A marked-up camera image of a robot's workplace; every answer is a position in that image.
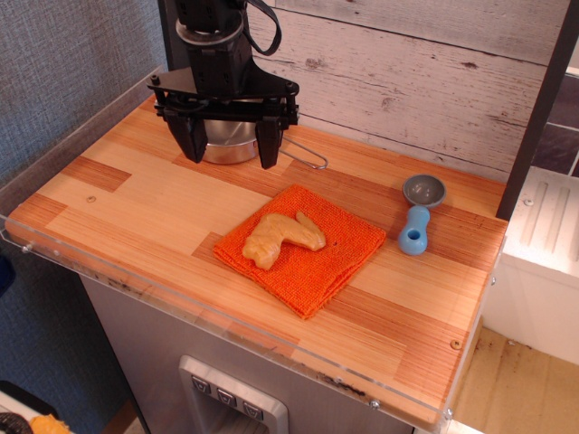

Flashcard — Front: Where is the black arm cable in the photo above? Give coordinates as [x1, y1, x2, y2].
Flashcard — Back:
[243, 0, 283, 58]

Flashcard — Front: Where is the silver dispenser panel with buttons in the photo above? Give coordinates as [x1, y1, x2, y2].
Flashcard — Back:
[179, 355, 290, 433]

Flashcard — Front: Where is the clear acrylic table guard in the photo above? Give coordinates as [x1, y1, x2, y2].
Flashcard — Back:
[6, 207, 506, 433]

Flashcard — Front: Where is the tan toy chicken piece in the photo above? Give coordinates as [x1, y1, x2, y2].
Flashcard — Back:
[242, 212, 327, 270]

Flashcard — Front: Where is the white toy sink unit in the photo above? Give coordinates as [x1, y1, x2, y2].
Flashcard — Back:
[482, 167, 578, 363]

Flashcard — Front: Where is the stainless steel pot with handle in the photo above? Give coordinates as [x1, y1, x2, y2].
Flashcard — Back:
[204, 120, 328, 170]

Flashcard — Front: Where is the orange folded cloth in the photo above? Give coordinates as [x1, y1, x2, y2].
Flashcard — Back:
[214, 184, 386, 319]

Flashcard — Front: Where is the dark vertical post right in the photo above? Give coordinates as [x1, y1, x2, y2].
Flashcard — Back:
[496, 0, 578, 221]

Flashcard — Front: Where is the dark vertical post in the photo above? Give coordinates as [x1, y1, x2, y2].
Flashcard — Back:
[496, 0, 578, 221]
[157, 0, 190, 71]

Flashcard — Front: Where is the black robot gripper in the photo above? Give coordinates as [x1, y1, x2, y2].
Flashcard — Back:
[147, 30, 299, 169]

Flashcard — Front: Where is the grey toy fridge cabinet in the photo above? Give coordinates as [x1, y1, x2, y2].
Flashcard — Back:
[82, 278, 413, 433]

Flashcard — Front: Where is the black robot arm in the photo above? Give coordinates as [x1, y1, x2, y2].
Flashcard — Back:
[147, 1, 299, 169]

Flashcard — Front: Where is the dark vertical post left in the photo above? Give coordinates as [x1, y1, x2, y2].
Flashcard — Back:
[157, 0, 190, 71]

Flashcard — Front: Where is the blue and grey toy spoon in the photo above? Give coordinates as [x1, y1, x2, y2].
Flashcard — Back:
[398, 174, 447, 256]

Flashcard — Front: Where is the yellow object at bottom left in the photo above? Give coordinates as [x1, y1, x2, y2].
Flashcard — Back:
[30, 414, 71, 434]

